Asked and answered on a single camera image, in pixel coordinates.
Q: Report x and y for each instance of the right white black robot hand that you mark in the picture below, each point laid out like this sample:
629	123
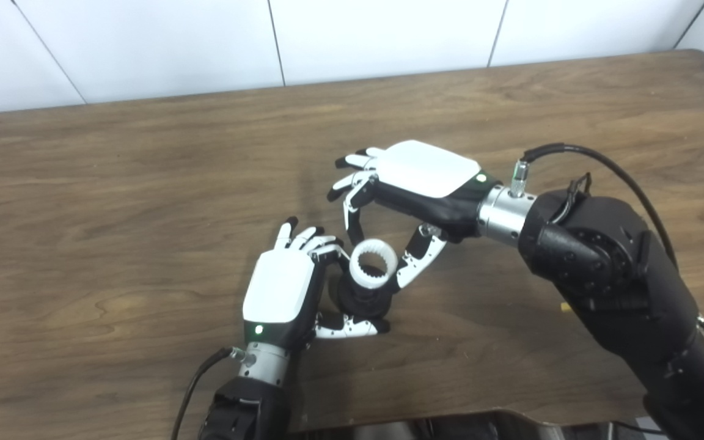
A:
425	168

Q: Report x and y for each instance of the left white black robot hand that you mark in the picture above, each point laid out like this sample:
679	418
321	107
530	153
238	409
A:
278	287

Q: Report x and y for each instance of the round black part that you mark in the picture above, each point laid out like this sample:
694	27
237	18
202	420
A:
358	302

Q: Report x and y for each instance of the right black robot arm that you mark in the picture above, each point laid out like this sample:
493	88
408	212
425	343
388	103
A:
621	275

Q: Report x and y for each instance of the black robot torso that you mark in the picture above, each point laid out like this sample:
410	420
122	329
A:
450	428

